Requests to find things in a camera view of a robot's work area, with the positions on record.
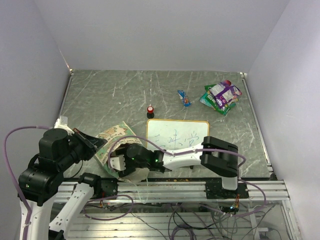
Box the blue small snack packet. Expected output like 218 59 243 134
177 90 191 107

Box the teal snack packet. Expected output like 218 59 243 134
199 92 235 116

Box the aluminium rail frame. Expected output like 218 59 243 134
66 178 302 240

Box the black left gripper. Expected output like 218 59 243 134
57 126 107 170

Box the yellow-framed small whiteboard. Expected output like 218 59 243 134
146 118 210 170

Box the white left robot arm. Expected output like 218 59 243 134
18 118 108 240

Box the purple snack packet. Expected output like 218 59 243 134
208 79 243 109

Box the green box snack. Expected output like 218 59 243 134
204 84 238 108

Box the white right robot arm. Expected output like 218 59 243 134
107 135 246 198

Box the green printed paper bag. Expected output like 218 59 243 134
94 121 151 203

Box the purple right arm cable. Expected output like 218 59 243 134
107 136 267 218

